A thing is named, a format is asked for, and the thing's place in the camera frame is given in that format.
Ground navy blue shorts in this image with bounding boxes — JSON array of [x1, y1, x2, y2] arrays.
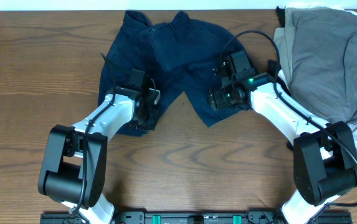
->
[[98, 11, 248, 127]]

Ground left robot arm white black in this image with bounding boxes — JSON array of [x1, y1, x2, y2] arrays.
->
[[38, 87, 160, 223]]

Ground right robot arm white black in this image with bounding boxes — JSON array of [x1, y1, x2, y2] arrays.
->
[[208, 73, 357, 223]]

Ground black white garment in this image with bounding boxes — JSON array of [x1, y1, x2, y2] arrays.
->
[[267, 60, 291, 96]]

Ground grey garment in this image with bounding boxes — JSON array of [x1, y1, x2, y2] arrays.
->
[[290, 8, 357, 123]]

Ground black mounting rail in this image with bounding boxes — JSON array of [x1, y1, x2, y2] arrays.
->
[[40, 210, 353, 224]]

